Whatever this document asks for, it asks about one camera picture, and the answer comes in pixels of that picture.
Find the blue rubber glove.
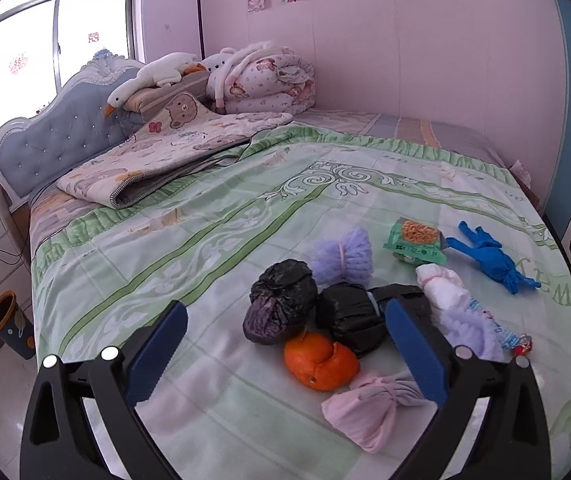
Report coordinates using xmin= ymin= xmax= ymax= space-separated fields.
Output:
xmin=446 ymin=221 xmax=541 ymax=295

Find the white tissue bundle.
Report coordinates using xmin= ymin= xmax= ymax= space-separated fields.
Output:
xmin=415 ymin=263 xmax=471 ymax=314

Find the lavender foam net bundle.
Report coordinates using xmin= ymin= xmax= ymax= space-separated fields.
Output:
xmin=311 ymin=226 xmax=373 ymax=286

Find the black purple plastic bag bundle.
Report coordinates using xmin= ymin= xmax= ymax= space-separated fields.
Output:
xmin=242 ymin=259 xmax=318 ymax=346

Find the red candy wrapper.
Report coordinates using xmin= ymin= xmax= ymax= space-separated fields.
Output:
xmin=469 ymin=298 xmax=534 ymax=356

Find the small floor bin orange rim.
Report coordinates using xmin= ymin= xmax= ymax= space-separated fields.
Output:
xmin=0 ymin=290 xmax=36 ymax=360

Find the pink cloth bundle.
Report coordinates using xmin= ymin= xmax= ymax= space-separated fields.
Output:
xmin=321 ymin=370 xmax=430 ymax=454

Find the green snack wrapper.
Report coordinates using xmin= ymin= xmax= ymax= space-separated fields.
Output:
xmin=384 ymin=218 xmax=447 ymax=266

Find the orange peel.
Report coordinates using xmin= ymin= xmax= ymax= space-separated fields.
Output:
xmin=283 ymin=332 xmax=360 ymax=392

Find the green patterned bed cover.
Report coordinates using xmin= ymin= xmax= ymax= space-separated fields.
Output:
xmin=31 ymin=126 xmax=571 ymax=479

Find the blue tufted headboard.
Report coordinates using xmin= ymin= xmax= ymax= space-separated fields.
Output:
xmin=0 ymin=51 xmax=142 ymax=210

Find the bear print folded blanket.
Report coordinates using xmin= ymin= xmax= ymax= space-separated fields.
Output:
xmin=56 ymin=92 xmax=293 ymax=209

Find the striped brown pillow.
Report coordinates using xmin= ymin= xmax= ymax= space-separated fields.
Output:
xmin=125 ymin=70 xmax=210 ymax=122

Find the pink floral folded quilt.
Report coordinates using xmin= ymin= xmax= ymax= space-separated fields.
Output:
xmin=206 ymin=41 xmax=317 ymax=115

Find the white goose plush toy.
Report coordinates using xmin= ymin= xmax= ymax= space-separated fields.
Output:
xmin=104 ymin=52 xmax=207 ymax=117

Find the white bear plush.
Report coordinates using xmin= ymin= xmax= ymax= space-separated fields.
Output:
xmin=200 ymin=48 xmax=236 ymax=72

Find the window with metal frame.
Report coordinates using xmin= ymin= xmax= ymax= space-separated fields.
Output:
xmin=0 ymin=0 xmax=136 ymax=127

